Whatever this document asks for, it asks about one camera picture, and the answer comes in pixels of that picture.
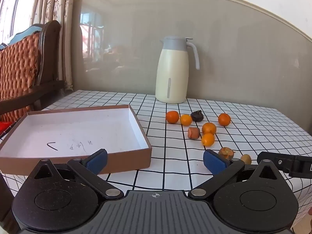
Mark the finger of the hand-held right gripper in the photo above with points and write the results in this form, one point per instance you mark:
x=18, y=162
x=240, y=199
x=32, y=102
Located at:
x=275, y=161

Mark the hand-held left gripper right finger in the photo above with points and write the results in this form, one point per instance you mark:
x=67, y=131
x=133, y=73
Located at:
x=214, y=162

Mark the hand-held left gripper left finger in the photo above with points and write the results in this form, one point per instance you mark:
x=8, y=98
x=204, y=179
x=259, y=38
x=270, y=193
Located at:
x=97, y=162

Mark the brown dried fruit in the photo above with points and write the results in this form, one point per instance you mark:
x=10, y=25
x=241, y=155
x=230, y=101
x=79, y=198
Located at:
x=226, y=152

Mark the orange mandarin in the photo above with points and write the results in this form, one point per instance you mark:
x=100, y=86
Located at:
x=224, y=119
x=172, y=116
x=208, y=139
x=209, y=128

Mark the small olive brown fruit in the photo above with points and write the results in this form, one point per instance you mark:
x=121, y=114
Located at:
x=246, y=159

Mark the reddish brown fruit chunk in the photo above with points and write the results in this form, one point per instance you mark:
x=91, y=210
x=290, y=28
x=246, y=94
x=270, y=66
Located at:
x=194, y=132

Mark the brown cardboard box lid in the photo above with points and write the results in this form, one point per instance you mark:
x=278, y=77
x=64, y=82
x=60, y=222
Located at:
x=73, y=131

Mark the dark brown wrinkled fruit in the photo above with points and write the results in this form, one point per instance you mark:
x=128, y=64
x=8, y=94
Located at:
x=197, y=116

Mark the yellow-orange mandarin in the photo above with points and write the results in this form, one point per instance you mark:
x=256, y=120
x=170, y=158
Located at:
x=185, y=119

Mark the white checked tablecloth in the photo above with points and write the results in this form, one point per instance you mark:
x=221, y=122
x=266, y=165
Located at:
x=243, y=112

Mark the cream thermos jug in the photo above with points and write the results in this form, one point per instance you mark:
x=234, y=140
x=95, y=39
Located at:
x=171, y=78

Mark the red cloth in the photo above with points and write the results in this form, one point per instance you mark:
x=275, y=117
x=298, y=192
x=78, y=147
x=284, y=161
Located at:
x=4, y=126

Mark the wooden sofa with orange cushion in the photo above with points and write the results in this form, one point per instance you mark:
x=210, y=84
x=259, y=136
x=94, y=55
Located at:
x=19, y=63

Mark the beige embroidered curtain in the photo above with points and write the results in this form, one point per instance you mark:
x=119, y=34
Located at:
x=53, y=29

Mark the window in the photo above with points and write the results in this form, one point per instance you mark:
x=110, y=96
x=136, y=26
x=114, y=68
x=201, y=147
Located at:
x=14, y=7

